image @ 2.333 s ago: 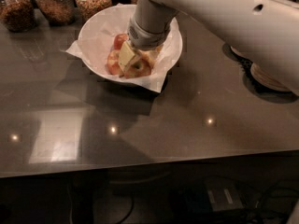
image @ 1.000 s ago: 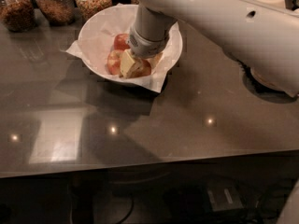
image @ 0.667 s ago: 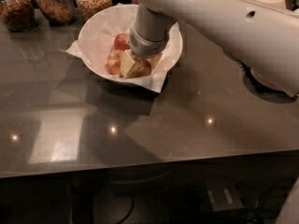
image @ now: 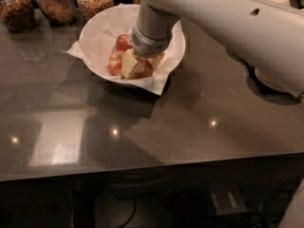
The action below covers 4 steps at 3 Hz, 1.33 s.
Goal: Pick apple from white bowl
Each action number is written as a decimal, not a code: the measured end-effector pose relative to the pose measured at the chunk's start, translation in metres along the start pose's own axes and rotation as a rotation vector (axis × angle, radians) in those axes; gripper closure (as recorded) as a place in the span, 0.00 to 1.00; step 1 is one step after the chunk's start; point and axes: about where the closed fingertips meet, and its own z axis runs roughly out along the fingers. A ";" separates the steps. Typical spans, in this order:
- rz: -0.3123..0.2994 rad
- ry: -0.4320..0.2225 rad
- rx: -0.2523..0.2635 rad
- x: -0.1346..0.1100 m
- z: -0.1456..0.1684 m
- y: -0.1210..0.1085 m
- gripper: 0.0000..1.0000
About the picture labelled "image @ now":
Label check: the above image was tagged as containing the glass jar far left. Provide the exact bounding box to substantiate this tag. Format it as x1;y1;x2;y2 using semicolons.
0;0;36;32

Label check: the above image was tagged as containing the dark box under table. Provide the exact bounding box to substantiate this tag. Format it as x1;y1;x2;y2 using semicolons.
180;183;250;221

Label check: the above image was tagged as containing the dark red apple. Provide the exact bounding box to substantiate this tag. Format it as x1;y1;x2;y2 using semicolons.
115;34;132;51

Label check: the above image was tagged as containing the yellow red apple front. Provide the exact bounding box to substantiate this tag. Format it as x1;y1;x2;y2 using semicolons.
129;60;153;79

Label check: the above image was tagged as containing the paper bowl stack front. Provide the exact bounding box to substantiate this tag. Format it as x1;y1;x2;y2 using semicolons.
255;68;286;93

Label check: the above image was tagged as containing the red yellow apple left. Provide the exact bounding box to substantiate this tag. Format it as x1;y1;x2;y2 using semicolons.
108;50;124;76

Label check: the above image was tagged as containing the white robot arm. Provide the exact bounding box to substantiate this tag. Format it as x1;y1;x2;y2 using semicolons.
131;0;304;97

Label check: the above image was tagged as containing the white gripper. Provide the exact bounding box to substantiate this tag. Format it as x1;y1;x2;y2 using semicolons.
122;1;180;79

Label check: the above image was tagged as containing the white paper liner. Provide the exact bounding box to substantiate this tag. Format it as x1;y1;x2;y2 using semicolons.
66;3;185;96

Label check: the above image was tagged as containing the white bowl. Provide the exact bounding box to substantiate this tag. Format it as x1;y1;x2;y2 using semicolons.
78;4;187;88

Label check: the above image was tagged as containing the black cable on floor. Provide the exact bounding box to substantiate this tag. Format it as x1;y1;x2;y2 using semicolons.
246;180;298;228

